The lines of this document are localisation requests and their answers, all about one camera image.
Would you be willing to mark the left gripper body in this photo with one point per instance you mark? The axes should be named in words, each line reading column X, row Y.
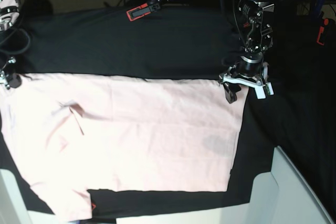
column 252, row 75

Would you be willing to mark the light pink T-shirt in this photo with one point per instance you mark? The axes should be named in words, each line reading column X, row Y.
column 70, row 133

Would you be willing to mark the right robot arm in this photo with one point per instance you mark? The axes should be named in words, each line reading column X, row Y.
column 11, row 24

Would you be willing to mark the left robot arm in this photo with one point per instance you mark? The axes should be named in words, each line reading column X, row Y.
column 253, row 21

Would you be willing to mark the black table cloth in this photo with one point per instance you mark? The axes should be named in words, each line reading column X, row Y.
column 191, row 43

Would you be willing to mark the red clamp at right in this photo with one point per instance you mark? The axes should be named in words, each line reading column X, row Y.
column 322, row 32

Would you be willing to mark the red black clamp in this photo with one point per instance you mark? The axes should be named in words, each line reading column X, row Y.
column 143, row 10

